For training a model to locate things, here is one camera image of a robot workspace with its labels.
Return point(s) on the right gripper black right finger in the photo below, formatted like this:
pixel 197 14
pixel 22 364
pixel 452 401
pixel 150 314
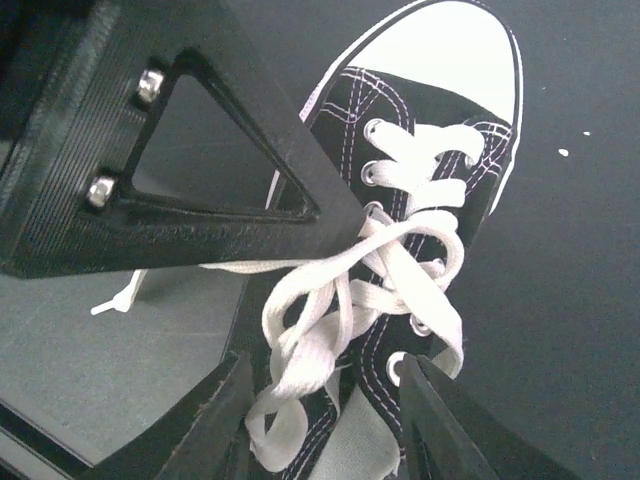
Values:
pixel 448 435

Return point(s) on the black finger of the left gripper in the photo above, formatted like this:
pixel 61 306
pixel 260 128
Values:
pixel 151 134

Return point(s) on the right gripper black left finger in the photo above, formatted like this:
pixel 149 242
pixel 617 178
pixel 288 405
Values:
pixel 201 437

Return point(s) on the white shoelace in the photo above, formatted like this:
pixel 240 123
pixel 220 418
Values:
pixel 396 267

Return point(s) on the black white sneaker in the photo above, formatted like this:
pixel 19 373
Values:
pixel 420 117

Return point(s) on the black table mat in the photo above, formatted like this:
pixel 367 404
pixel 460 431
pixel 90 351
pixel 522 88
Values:
pixel 549 294

